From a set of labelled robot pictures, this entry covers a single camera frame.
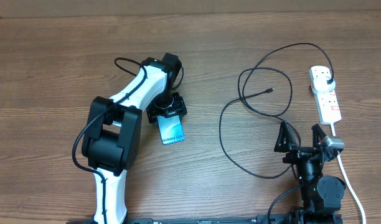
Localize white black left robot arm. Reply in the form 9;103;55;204
72;53;187;223

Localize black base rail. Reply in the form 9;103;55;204
65;213;344;224

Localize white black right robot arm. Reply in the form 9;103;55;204
266;121;346;223

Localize white power strip cord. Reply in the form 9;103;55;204
329;123;367;224

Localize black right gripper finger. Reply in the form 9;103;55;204
274;121;297;152
311;124;326;149

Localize white charger plug adapter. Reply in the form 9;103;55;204
311;77;336;94

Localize white power strip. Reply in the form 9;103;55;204
309;65;342;124

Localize Samsung Galaxy smartphone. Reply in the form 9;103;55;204
158;116;185;145

